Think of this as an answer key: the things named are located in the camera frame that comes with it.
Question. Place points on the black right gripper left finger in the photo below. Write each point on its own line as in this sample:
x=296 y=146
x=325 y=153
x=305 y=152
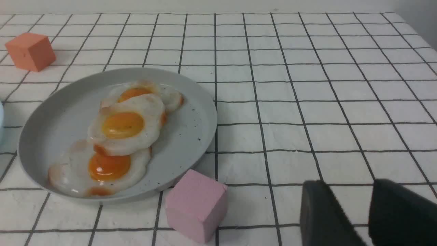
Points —
x=322 y=220

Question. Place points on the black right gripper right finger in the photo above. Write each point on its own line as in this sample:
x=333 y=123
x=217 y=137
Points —
x=400 y=217

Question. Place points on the fried egg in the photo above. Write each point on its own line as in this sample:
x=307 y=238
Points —
x=82 y=172
x=126 y=127
x=172 y=98

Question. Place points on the checkered white tablecloth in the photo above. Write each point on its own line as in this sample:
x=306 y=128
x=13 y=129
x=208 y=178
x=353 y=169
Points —
x=344 y=97

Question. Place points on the pink foam cube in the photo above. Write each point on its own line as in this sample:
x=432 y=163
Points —
x=196 y=206

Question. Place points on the grey speckled plate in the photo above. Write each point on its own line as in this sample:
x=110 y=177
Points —
x=63 y=118

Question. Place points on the light blue plate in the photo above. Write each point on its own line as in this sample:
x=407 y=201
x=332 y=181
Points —
x=2 y=112

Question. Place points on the orange foam cube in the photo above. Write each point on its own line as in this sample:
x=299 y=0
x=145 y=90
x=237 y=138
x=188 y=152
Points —
x=31 y=51

